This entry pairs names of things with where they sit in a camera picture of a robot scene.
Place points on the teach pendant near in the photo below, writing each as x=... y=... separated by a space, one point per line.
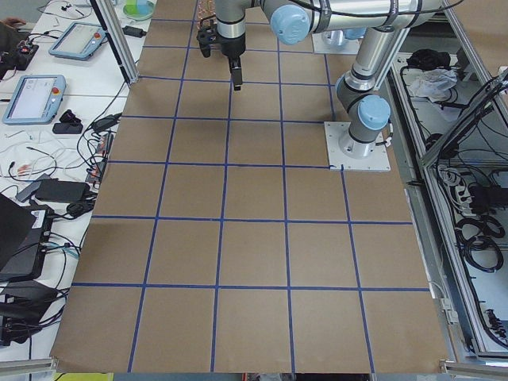
x=35 y=100

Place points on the teach pendant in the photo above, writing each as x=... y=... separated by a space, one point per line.
x=35 y=100
x=78 y=42

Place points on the black power brick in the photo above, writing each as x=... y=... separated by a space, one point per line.
x=53 y=190

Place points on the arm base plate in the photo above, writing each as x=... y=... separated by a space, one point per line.
x=334 y=42
x=346 y=154

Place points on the aluminium frame post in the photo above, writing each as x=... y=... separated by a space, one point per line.
x=107 y=17

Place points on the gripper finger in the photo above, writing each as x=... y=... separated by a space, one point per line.
x=235 y=70

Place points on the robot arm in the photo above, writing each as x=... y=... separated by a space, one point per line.
x=292 y=21

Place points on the black laptop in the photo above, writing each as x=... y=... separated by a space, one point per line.
x=24 y=232

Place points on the teach pendant far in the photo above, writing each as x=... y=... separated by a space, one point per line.
x=78 y=42

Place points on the white crumpled cloth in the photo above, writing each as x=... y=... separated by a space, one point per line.
x=434 y=85

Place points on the copper wire wine basket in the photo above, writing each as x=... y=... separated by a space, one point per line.
x=205 y=9

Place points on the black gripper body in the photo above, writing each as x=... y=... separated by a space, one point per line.
x=232 y=48

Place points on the green bowl with blue cube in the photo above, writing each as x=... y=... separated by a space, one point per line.
x=138 y=10

